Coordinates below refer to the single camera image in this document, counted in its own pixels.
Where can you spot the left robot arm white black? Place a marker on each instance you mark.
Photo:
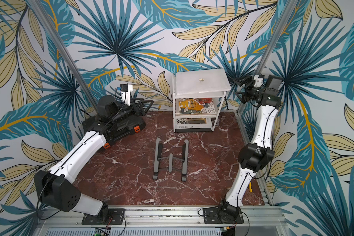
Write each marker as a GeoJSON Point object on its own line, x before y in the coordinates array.
{"type": "Point", "coordinates": [55, 187]}

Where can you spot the left aluminium frame post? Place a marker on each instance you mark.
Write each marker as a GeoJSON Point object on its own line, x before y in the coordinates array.
{"type": "Point", "coordinates": [46, 22]}

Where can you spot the folio book on bottom shelf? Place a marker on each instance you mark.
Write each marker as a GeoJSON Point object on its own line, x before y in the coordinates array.
{"type": "Point", "coordinates": [191, 123]}

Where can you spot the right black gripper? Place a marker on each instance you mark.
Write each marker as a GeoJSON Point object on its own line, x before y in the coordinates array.
{"type": "Point", "coordinates": [245, 93]}

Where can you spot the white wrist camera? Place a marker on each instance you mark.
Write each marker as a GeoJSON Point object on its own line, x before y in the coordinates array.
{"type": "Point", "coordinates": [125, 91]}
{"type": "Point", "coordinates": [258, 80]}

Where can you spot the grey folding laptop stand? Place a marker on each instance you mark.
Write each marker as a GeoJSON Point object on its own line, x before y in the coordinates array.
{"type": "Point", "coordinates": [158, 157]}

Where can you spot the aluminium frame post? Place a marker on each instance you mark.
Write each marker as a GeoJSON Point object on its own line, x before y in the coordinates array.
{"type": "Point", "coordinates": [46, 22]}
{"type": "Point", "coordinates": [285, 21]}

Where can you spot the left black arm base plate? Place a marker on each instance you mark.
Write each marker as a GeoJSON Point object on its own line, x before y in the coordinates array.
{"type": "Point", "coordinates": [110, 216]}

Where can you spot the colourful magazine on shelf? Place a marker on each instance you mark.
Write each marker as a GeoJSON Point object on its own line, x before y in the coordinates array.
{"type": "Point", "coordinates": [196, 106]}

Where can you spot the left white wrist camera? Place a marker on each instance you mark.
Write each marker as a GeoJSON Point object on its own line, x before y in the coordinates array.
{"type": "Point", "coordinates": [125, 91]}

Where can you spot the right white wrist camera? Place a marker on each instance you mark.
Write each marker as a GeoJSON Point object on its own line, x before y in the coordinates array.
{"type": "Point", "coordinates": [258, 80]}

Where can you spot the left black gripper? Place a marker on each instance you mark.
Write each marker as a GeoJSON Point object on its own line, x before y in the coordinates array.
{"type": "Point", "coordinates": [142, 110]}

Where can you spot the silver laptop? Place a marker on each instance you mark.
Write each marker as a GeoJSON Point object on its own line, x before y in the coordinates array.
{"type": "Point", "coordinates": [201, 81]}

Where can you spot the aluminium front rail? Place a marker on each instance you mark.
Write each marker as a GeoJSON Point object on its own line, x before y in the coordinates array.
{"type": "Point", "coordinates": [166, 221]}

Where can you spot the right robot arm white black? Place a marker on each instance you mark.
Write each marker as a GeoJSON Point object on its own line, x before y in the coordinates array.
{"type": "Point", "coordinates": [258, 153]}

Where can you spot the black plastic tool case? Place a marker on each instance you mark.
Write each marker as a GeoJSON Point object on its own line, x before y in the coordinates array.
{"type": "Point", "coordinates": [114, 131]}

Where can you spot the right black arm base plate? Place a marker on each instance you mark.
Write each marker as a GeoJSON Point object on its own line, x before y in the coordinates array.
{"type": "Point", "coordinates": [214, 215]}

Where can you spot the right aluminium frame post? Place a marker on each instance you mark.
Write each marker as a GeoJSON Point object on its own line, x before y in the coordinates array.
{"type": "Point", "coordinates": [285, 21]}

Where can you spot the white three-tier shelf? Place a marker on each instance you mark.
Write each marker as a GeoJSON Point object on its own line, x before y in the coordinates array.
{"type": "Point", "coordinates": [218, 99]}

